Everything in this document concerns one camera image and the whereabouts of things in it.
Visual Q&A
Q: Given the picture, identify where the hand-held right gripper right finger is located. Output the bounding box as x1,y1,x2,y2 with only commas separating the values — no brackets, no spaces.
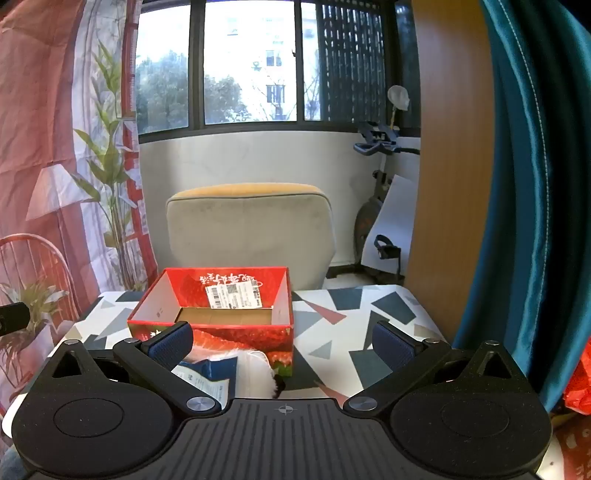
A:
343,320,528,420

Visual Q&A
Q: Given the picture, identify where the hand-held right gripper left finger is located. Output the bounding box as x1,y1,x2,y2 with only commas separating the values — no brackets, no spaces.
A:
44,320,222,420

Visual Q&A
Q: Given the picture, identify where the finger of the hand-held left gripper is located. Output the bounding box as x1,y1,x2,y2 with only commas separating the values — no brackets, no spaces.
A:
0,302,31,336

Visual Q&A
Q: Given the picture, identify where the blue and white packet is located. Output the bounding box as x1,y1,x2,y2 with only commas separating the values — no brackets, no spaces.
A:
172,357,239,409

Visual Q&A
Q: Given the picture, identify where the red strawberry print cardboard box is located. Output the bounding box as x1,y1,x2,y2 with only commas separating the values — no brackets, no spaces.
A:
127,266,295,377

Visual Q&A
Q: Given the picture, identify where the plastic bag with black socks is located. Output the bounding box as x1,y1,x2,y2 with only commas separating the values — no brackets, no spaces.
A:
185,348,274,400

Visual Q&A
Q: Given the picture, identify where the geometric patterned tablecloth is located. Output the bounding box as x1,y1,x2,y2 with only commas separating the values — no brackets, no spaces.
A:
46,284,463,416

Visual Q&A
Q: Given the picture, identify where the exercise bike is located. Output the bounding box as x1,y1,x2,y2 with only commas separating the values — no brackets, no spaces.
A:
353,121,422,285

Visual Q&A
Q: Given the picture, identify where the beige upholstered chair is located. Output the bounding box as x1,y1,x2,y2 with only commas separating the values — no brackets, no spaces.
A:
165,182,335,292

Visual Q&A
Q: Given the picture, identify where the red and white plastic bag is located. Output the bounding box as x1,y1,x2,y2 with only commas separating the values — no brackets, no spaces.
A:
551,339,591,480

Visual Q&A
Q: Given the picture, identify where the wooden panel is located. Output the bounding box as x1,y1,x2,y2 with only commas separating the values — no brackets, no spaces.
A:
404,0,498,346

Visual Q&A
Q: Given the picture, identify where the teal curtain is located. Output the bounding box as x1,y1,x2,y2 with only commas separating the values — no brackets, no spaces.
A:
450,0,591,415

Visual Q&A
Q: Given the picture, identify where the clear plastic bag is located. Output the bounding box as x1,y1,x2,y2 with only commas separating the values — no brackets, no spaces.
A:
387,85,411,112

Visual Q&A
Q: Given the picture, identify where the black framed window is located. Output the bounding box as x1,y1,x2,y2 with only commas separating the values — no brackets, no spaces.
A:
133,0,422,145

